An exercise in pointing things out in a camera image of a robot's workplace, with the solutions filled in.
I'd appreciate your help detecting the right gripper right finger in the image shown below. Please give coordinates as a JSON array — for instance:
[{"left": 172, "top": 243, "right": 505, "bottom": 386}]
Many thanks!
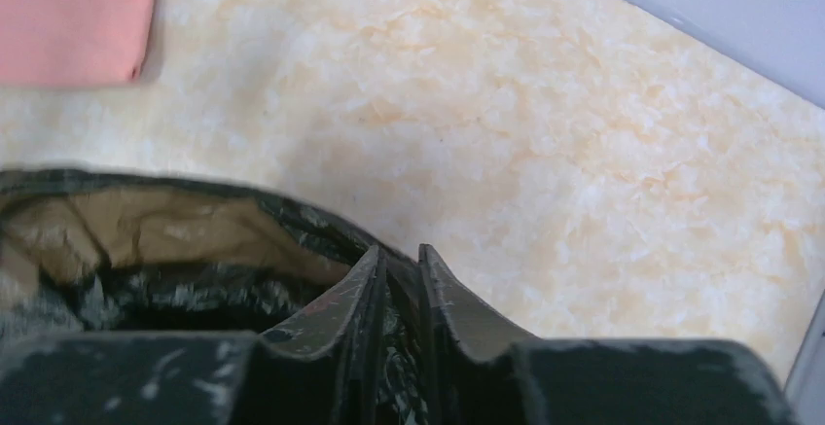
[{"left": 418, "top": 245, "right": 797, "bottom": 424}]

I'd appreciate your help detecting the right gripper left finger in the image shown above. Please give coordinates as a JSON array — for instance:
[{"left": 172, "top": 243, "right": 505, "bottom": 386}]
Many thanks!
[{"left": 1, "top": 247, "right": 386, "bottom": 424}]

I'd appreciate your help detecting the black plastic trash bag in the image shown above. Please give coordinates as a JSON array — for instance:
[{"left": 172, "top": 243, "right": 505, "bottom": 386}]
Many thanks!
[{"left": 1, "top": 169, "right": 429, "bottom": 424}]

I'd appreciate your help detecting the pink folded cloth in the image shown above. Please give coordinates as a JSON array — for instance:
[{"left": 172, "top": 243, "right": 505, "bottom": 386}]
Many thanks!
[{"left": 1, "top": 0, "right": 155, "bottom": 88}]

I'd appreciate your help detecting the right aluminium corner post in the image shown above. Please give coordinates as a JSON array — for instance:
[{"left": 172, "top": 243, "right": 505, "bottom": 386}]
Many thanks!
[{"left": 784, "top": 295, "right": 825, "bottom": 425}]

